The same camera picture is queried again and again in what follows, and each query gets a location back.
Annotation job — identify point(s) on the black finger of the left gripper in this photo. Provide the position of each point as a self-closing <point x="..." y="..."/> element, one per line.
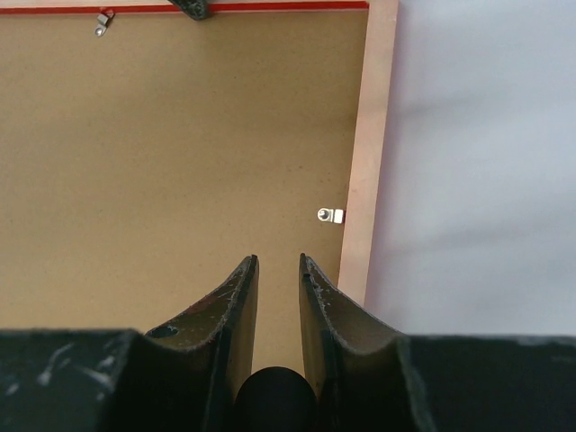
<point x="198" y="10"/>

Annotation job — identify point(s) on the red picture frame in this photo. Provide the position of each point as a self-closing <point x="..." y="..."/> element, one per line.
<point x="138" y="168"/>

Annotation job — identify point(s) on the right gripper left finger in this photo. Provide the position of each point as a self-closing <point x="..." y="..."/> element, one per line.
<point x="213" y="340"/>

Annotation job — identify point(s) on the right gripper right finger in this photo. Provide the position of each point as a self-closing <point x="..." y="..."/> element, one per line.
<point x="350" y="359"/>

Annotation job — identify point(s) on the silver frame retaining clip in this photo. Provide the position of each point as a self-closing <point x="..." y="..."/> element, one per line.
<point x="330" y="215"/>

